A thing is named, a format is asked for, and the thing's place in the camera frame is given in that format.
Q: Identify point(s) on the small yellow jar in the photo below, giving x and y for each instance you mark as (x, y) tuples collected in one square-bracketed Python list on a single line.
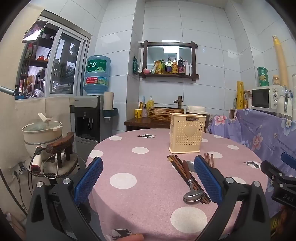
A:
[(276, 80)]

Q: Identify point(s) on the purple floral cloth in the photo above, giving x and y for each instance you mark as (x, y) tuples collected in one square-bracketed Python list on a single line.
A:
[(259, 132)]

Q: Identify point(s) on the white cooking pot with lid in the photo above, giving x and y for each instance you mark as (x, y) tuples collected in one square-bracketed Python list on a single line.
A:
[(39, 136)]

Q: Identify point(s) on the pink round jar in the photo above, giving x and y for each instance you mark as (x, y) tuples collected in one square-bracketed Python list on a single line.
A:
[(146, 71)]

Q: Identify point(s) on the bottle with orange label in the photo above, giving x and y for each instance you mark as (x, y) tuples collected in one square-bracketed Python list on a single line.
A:
[(175, 67)]

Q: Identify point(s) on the bottle with purple label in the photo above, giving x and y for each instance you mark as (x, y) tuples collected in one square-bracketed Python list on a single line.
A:
[(169, 67)]

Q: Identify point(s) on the wooden framed mirror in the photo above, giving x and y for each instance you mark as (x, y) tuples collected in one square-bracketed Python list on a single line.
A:
[(170, 52)]

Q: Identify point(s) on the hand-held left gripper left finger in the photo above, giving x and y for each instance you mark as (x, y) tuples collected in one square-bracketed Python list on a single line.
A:
[(89, 178)]

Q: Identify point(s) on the silver metal spoon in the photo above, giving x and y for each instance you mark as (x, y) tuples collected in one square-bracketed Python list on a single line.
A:
[(192, 166)]

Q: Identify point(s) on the white and red adapter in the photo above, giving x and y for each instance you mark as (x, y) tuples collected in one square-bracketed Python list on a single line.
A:
[(36, 162)]

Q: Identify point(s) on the pale yellow rolled mat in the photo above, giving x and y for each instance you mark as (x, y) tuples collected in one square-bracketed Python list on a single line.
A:
[(281, 62)]

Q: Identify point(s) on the yellow snack bag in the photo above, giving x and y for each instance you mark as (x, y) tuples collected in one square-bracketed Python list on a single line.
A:
[(157, 67)]

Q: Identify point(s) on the grey water dispenser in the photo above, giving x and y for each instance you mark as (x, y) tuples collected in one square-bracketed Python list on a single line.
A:
[(87, 115)]

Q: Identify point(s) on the small dark wooden stool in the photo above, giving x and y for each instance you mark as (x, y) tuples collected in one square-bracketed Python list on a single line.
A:
[(61, 144)]

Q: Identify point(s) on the pink polka dot tablecloth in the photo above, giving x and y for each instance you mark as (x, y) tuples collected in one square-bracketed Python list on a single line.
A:
[(143, 180)]

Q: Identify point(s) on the green hanging packet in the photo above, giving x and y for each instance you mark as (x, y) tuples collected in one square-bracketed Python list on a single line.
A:
[(134, 65)]

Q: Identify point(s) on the woven holder with sticks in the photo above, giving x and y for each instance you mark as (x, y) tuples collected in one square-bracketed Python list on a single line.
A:
[(247, 99)]

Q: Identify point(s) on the yellow patterned roll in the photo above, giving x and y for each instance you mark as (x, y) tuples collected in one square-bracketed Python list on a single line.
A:
[(240, 95)]

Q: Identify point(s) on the white microwave oven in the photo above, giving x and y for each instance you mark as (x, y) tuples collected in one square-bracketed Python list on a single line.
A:
[(262, 98)]

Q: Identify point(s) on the smartphone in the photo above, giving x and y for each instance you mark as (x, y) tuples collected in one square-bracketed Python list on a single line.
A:
[(34, 30)]

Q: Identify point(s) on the yellow soap dispenser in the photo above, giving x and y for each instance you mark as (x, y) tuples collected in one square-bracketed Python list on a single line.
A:
[(150, 102)]

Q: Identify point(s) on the yellow mug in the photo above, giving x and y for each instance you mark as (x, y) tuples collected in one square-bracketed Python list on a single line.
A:
[(138, 113)]

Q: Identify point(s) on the small pink pump bottle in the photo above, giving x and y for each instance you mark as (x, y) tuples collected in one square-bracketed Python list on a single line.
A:
[(145, 111)]

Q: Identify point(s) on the blue toothbrush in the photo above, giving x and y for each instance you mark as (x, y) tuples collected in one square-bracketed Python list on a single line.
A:
[(143, 102)]

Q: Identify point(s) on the dark sauce bottle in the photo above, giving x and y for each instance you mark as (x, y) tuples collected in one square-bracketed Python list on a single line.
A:
[(181, 67)]

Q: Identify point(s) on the blue water jug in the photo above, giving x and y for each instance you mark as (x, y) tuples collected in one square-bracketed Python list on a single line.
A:
[(97, 74)]

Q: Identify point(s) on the beige cover sheet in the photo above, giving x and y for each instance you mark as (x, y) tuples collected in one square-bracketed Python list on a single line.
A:
[(57, 109)]

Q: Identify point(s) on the person's left hand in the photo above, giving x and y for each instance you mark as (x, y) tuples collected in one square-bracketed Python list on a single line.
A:
[(130, 237)]

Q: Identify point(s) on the bamboo style faucet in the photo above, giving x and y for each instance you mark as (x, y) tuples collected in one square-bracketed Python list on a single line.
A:
[(179, 102)]

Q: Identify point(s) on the pile of wooden chopsticks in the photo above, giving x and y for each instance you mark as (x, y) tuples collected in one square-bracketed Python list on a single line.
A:
[(178, 166)]

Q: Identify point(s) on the woven basin sink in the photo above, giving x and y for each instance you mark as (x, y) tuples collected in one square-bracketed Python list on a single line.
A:
[(161, 114)]

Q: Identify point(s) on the round cushioned seat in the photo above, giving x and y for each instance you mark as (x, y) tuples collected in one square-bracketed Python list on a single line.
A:
[(69, 165)]

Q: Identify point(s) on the white plastic bottles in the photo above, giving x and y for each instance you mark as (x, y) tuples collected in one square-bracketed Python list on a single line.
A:
[(188, 69)]

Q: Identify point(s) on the green oil bottle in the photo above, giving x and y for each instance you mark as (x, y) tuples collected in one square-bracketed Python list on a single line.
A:
[(163, 67)]

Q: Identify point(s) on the sliding glass window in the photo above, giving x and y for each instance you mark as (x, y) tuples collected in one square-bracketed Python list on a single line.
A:
[(64, 62)]

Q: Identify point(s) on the blue-grey cup holder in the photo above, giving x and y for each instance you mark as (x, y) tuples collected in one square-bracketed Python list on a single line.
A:
[(111, 113)]

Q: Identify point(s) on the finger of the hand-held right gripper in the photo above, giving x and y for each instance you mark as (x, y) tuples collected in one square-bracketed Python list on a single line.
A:
[(289, 160)]

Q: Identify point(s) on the beige plastic utensil holder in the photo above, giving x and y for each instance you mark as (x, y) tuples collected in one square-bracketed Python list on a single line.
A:
[(187, 132)]

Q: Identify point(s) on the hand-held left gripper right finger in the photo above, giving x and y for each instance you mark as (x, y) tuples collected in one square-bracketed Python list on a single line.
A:
[(207, 177)]

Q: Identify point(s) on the white paper towel roll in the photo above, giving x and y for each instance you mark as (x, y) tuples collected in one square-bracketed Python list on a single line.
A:
[(108, 99)]

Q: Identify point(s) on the dark wooden counter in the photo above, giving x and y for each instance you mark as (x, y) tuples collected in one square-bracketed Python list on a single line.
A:
[(143, 122)]

